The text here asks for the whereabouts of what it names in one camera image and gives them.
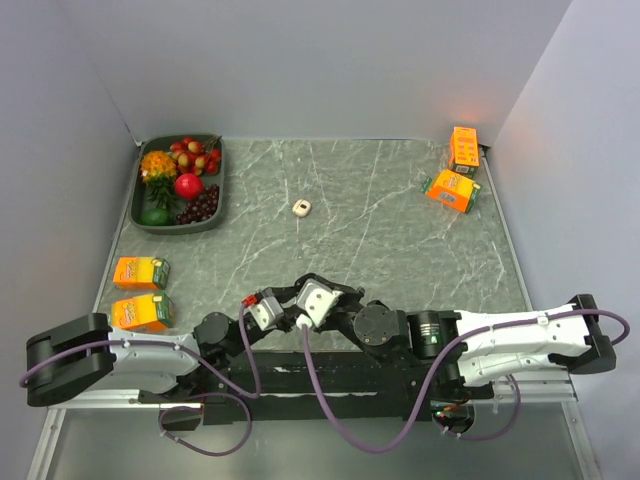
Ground black earbud charging case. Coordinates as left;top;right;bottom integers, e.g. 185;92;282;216
294;273;326;287

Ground beige earbud charging case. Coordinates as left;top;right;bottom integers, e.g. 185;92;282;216
292;199;312;218

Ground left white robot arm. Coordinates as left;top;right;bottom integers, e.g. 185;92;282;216
19;287;313;407

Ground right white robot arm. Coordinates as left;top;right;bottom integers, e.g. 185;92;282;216
296;284;617;399

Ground orange juice box left lower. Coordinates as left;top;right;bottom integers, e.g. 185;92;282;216
110;292;175;333

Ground dark grape bunch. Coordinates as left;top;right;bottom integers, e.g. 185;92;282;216
176;185;220;225

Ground orange juice box left upper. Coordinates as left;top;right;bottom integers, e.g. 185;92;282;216
113;256;170;290

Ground green avocado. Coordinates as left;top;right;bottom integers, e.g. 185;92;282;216
139;208;174;227

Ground red apple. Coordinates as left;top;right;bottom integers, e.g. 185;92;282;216
174;173;205;201

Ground orange juice box tilted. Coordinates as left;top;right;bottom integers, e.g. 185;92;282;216
422;169;482;213

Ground grey fruit tray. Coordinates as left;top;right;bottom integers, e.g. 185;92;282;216
129;134;225;235

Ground red lychee bunch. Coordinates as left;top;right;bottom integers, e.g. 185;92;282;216
169;136;222;176

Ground orange pineapple toy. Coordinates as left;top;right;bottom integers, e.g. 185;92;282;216
140;150;177;210

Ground orange juice box far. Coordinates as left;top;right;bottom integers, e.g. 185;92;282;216
448;126;480;178

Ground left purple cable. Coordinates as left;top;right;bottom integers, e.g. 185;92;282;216
18;302;264;457

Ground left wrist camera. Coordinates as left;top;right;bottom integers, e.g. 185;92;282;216
243;295;284;331

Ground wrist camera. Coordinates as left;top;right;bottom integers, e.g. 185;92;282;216
295;279;343;329
243;295;284;331

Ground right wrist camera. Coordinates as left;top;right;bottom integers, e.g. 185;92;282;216
295;279;343;329

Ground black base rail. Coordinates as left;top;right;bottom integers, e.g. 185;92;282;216
138;351;494;425

